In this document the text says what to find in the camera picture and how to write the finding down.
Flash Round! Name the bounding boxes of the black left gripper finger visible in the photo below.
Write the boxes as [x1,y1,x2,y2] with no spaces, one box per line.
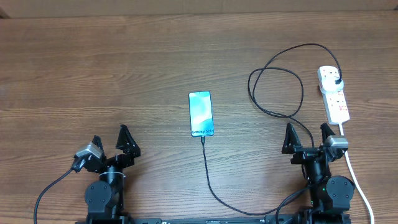
[92,135,105,159]
[116,124,141,157]

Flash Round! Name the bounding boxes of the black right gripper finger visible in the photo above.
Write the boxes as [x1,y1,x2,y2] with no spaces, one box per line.
[320,123,335,143]
[282,123,302,154]

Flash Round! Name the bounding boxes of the black USB charging cable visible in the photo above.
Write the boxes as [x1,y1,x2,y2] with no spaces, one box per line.
[200,43,343,217]

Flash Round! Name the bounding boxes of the smartphone with teal screen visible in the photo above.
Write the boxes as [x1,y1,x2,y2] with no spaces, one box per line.
[188,91,215,137]

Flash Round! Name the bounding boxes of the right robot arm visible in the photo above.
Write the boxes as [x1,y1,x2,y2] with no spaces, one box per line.
[274,123,356,223]

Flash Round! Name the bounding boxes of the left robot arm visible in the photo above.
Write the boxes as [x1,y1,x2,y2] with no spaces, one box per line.
[76,124,141,224]

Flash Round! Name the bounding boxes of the white charger plug adapter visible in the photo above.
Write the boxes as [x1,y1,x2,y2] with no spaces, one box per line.
[319,78,344,94]

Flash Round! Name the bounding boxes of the white power strip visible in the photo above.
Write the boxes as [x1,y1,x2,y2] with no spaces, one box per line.
[317,65,350,125]

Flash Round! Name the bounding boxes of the white power strip cord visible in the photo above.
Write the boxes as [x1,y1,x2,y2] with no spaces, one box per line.
[338,123,376,224]

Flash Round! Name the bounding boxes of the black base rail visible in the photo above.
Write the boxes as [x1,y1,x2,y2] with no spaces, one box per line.
[75,214,351,224]

